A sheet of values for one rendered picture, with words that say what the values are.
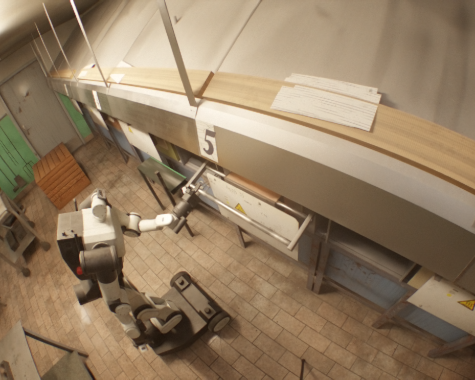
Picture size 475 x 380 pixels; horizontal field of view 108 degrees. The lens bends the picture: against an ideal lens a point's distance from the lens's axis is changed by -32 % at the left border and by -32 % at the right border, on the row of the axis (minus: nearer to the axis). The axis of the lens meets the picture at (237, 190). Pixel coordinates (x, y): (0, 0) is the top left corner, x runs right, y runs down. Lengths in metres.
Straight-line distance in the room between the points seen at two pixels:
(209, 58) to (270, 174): 0.49
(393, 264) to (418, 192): 0.88
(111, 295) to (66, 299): 2.06
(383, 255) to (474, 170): 0.94
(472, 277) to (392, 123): 0.40
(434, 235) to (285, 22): 0.73
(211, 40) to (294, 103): 0.52
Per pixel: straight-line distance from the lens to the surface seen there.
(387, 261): 1.39
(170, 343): 2.07
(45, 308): 3.39
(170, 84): 0.96
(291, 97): 0.62
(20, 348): 2.10
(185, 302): 2.11
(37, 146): 5.59
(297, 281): 2.19
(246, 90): 0.70
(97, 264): 0.99
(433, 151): 0.54
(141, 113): 1.20
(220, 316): 1.96
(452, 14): 0.86
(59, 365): 2.67
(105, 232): 1.10
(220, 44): 0.97
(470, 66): 0.72
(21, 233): 3.93
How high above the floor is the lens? 2.03
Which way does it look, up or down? 45 degrees down
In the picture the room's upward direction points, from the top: 15 degrees counter-clockwise
